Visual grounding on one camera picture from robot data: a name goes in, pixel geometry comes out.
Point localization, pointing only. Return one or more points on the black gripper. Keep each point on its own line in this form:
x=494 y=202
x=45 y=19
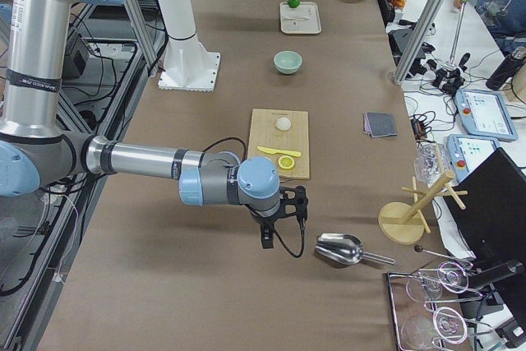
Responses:
x=263 y=219

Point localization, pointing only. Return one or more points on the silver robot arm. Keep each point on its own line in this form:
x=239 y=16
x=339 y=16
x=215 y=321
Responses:
x=35 y=151

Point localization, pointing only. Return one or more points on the light green bowl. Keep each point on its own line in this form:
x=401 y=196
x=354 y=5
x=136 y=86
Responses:
x=287 y=62

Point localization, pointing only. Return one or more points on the bamboo cutting board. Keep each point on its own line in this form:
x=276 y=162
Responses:
x=264 y=132

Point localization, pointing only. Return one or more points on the lemon slice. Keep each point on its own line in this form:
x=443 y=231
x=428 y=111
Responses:
x=286 y=162

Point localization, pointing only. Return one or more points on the metal scoop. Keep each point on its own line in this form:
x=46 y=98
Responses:
x=347 y=249

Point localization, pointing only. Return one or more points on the yellow plastic knife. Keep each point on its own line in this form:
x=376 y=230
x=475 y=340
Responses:
x=275 y=151

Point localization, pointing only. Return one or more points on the wooden mug tree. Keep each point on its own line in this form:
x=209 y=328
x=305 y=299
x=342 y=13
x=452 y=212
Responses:
x=405 y=224

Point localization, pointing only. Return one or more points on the grey purple folded cloth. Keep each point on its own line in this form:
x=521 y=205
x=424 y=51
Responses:
x=379 y=124

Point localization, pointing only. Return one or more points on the clear plastic container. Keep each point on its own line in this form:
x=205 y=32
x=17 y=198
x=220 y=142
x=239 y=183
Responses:
x=430 y=162

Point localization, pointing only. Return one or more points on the teach pendant lower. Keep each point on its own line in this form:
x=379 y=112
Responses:
x=468 y=152

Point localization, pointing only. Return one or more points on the teach pendant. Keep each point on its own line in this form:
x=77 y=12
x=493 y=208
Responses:
x=468 y=152
x=483 y=113

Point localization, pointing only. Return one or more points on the cream serving tray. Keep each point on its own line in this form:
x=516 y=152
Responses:
x=301 y=20

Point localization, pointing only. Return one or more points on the black laptop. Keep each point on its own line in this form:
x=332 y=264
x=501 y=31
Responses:
x=493 y=222

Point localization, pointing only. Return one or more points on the green lime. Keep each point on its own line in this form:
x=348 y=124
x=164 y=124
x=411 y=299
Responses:
x=293 y=3

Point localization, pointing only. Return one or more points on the teach pendant upper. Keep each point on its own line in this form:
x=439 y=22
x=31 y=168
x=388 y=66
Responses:
x=483 y=113

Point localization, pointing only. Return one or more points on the black water bottle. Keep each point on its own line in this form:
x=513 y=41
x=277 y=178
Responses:
x=508 y=67

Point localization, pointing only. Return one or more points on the wire glass rack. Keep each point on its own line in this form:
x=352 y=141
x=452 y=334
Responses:
x=440 y=307

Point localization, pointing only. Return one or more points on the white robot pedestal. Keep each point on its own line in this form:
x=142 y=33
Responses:
x=187 y=63

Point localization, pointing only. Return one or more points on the aluminium frame post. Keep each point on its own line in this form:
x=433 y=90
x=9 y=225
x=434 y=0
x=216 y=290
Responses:
x=415 y=42

